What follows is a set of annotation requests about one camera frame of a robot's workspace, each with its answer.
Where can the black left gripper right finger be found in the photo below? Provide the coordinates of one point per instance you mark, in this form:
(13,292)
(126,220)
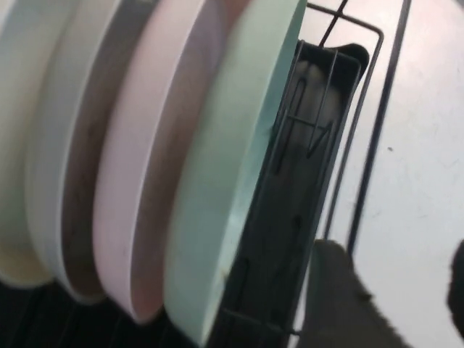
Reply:
(457,282)

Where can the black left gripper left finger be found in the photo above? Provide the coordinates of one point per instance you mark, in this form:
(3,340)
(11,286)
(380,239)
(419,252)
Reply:
(340,308)

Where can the mint green plate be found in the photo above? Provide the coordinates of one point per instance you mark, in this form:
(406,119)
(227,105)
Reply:
(224,163)

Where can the pink plate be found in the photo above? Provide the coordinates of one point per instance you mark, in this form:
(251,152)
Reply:
(145,163)

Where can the grey plate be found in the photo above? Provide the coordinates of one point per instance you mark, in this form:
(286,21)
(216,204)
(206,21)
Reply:
(54,181)

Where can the cream plate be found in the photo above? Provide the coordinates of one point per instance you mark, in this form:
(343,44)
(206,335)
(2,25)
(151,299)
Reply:
(14,145)

